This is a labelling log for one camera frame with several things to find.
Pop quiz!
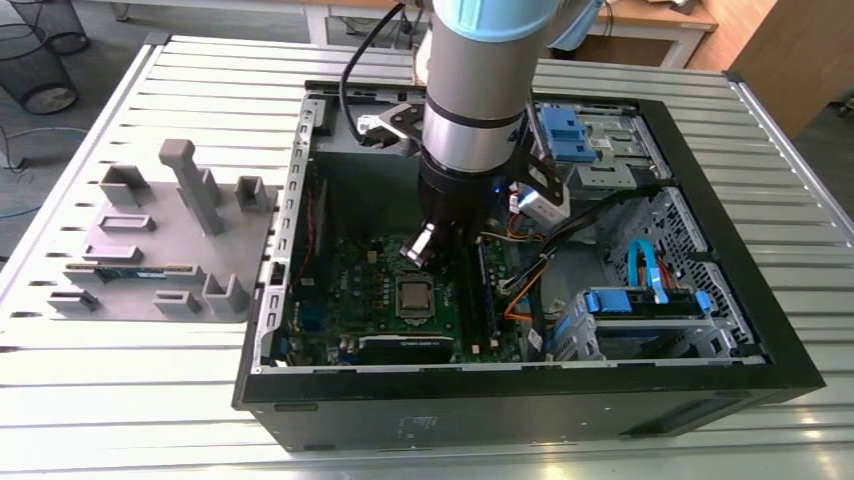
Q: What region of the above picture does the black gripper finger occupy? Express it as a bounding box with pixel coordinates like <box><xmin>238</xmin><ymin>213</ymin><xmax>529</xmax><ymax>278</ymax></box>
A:
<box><xmin>399</xmin><ymin>225</ymin><xmax>447</xmax><ymax>274</ymax></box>
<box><xmin>446</xmin><ymin>227</ymin><xmax>483</xmax><ymax>274</ymax></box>

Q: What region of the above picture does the silver CPU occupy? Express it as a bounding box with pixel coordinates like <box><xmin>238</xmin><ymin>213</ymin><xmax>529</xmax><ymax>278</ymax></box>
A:
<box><xmin>401</xmin><ymin>281</ymin><xmax>433</xmax><ymax>309</ymax></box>

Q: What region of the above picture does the metal socket cover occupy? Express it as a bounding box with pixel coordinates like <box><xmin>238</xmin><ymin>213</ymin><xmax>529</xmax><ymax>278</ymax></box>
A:
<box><xmin>393</xmin><ymin>271</ymin><xmax>441</xmax><ymax>325</ymax></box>

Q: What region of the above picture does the black RAM slot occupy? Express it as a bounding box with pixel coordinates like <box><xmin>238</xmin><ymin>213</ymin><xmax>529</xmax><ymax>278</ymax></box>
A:
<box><xmin>459</xmin><ymin>272</ymin><xmax>479</xmax><ymax>354</ymax></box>
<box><xmin>466</xmin><ymin>272</ymin><xmax>487</xmax><ymax>353</ymax></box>
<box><xmin>471</xmin><ymin>244</ymin><xmax>494</xmax><ymax>351</ymax></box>

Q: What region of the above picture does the green motherboard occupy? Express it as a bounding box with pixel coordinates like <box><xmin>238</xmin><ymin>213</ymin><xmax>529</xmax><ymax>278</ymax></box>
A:
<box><xmin>286</xmin><ymin>219</ymin><xmax>533</xmax><ymax>365</ymax></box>

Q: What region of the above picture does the grey power supply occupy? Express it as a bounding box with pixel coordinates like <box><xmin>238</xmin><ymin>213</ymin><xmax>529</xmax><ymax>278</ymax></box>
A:
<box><xmin>311</xmin><ymin>103</ymin><xmax>429</xmax><ymax>224</ymax></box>

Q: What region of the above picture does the black graphics card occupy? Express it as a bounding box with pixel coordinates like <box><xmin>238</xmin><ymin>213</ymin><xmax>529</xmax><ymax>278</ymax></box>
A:
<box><xmin>355</xmin><ymin>333</ymin><xmax>461</xmax><ymax>366</ymax></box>

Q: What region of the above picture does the blue plastic disk carrier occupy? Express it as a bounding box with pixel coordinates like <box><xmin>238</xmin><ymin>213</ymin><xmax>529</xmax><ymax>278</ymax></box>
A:
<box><xmin>541</xmin><ymin>106</ymin><xmax>595</xmax><ymax>165</ymax></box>

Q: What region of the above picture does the grey metal drive cage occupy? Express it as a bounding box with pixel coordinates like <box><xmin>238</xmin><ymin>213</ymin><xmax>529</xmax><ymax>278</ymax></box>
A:
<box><xmin>533</xmin><ymin>102</ymin><xmax>674</xmax><ymax>217</ymax></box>
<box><xmin>551</xmin><ymin>285</ymin><xmax>764</xmax><ymax>362</ymax></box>

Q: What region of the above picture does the hard disk in blue carrier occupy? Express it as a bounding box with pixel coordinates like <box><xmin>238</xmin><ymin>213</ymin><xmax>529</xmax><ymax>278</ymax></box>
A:
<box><xmin>582</xmin><ymin>288</ymin><xmax>712</xmax><ymax>320</ymax></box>

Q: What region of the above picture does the black PC case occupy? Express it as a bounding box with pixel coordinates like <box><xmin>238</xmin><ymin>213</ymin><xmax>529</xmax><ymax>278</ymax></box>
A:
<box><xmin>230</xmin><ymin>78</ymin><xmax>828</xmax><ymax>454</ymax></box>

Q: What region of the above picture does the grey parts rack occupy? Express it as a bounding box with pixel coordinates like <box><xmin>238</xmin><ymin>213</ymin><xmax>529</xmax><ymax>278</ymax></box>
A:
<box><xmin>44</xmin><ymin>138</ymin><xmax>286</xmax><ymax>325</ymax></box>

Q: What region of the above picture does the dark RAM stick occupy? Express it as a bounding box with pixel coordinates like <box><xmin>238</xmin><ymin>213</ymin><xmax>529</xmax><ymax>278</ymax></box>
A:
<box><xmin>64</xmin><ymin>263</ymin><xmax>196</xmax><ymax>282</ymax></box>

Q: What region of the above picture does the wooden desk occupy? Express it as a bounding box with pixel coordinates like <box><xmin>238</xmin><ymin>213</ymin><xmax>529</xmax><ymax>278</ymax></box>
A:
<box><xmin>586</xmin><ymin>0</ymin><xmax>721</xmax><ymax>70</ymax></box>

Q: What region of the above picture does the wooden cabinet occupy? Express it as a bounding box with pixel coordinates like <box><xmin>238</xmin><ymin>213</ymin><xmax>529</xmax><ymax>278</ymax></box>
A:
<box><xmin>686</xmin><ymin>0</ymin><xmax>854</xmax><ymax>140</ymax></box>

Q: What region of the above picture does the white black wire bundle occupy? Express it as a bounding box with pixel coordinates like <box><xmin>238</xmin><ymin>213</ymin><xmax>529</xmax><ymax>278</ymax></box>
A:
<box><xmin>479</xmin><ymin>227</ymin><xmax>543</xmax><ymax>245</ymax></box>

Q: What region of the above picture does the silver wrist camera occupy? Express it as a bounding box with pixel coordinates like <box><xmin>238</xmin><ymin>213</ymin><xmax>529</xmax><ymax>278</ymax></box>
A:
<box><xmin>514</xmin><ymin>182</ymin><xmax>574</xmax><ymax>222</ymax></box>
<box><xmin>355</xmin><ymin>112</ymin><xmax>406</xmax><ymax>149</ymax></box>

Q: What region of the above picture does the orange wire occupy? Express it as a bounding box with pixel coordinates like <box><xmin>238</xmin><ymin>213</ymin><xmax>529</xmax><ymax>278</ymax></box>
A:
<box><xmin>502</xmin><ymin>277</ymin><xmax>539</xmax><ymax>322</ymax></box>

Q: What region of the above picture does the black camera cable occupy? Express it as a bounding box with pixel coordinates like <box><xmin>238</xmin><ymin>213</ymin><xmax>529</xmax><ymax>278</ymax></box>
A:
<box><xmin>338</xmin><ymin>2</ymin><xmax>407</xmax><ymax>146</ymax></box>

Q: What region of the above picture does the blue flat wire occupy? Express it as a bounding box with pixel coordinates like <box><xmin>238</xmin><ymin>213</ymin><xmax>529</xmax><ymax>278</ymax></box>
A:
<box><xmin>625</xmin><ymin>238</ymin><xmax>673</xmax><ymax>306</ymax></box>

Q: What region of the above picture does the blue floor cable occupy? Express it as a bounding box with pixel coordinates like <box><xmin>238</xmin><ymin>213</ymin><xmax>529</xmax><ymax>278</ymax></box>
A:
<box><xmin>0</xmin><ymin>199</ymin><xmax>36</xmax><ymax>222</ymax></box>

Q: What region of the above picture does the large wire mesh bin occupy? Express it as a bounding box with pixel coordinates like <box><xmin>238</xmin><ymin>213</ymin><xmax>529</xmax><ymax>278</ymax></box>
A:
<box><xmin>0</xmin><ymin>22</ymin><xmax>80</xmax><ymax>117</ymax></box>

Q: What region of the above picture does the small wire mesh bin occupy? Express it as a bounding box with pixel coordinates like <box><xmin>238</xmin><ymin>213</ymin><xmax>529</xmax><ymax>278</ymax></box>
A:
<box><xmin>16</xmin><ymin>0</ymin><xmax>94</xmax><ymax>56</ymax></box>

